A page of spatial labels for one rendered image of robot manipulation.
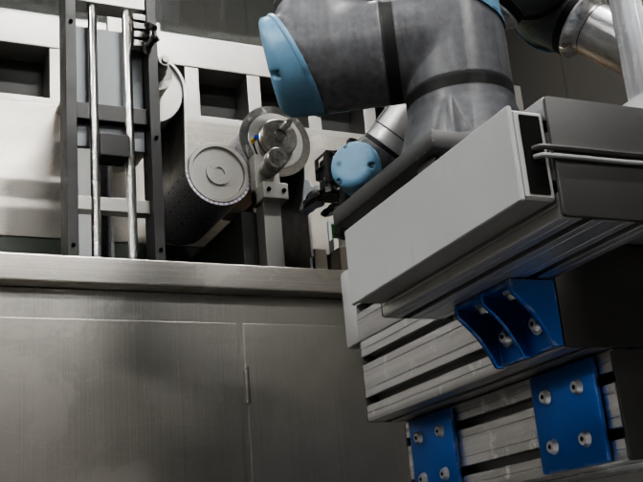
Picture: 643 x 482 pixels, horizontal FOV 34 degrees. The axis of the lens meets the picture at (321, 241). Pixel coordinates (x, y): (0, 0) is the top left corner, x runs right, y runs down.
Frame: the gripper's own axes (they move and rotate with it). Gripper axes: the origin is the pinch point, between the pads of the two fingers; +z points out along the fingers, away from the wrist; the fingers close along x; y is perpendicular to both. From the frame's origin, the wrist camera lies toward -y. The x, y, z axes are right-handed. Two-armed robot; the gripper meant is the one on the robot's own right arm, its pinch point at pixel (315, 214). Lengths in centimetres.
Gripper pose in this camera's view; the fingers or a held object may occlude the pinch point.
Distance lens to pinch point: 196.9
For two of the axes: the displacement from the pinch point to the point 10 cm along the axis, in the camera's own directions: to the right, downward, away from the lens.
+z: -4.2, 3.1, 8.5
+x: -9.0, -0.6, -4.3
